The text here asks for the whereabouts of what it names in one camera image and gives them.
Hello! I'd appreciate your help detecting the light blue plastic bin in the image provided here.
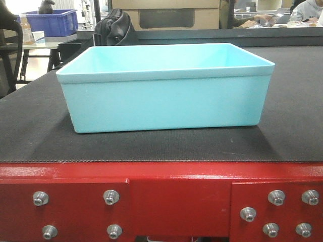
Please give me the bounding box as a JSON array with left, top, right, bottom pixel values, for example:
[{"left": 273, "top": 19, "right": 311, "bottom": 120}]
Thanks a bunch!
[{"left": 57, "top": 43, "right": 275, "bottom": 133}]

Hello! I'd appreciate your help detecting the black conveyor belt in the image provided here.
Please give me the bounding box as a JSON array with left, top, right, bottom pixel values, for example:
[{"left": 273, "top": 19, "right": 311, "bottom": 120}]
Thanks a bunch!
[{"left": 1, "top": 46, "right": 322, "bottom": 163}]

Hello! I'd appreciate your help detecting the black backpack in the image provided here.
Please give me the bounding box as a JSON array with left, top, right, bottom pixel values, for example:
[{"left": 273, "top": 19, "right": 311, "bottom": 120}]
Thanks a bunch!
[{"left": 94, "top": 9, "right": 138, "bottom": 46}]

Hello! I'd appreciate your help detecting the cardboard box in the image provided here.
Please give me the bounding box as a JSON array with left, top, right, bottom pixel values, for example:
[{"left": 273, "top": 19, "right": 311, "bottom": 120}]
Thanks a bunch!
[{"left": 112, "top": 0, "right": 220, "bottom": 31}]

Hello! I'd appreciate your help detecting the blue crate in background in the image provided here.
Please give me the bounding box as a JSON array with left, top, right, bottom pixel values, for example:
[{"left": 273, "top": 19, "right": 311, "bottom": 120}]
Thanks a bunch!
[{"left": 24, "top": 9, "right": 78, "bottom": 37}]

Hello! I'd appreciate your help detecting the white paper cup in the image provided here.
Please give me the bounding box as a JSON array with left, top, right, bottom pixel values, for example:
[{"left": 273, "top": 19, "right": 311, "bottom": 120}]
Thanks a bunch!
[{"left": 32, "top": 31, "right": 45, "bottom": 43}]

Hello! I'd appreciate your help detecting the person in grey sweater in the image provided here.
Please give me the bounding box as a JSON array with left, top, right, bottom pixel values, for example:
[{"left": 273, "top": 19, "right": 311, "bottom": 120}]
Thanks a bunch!
[{"left": 288, "top": 0, "right": 322, "bottom": 25}]

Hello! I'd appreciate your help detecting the red conveyor frame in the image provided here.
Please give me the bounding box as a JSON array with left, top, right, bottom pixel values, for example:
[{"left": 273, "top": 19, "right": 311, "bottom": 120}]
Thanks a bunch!
[{"left": 1, "top": 162, "right": 322, "bottom": 241}]

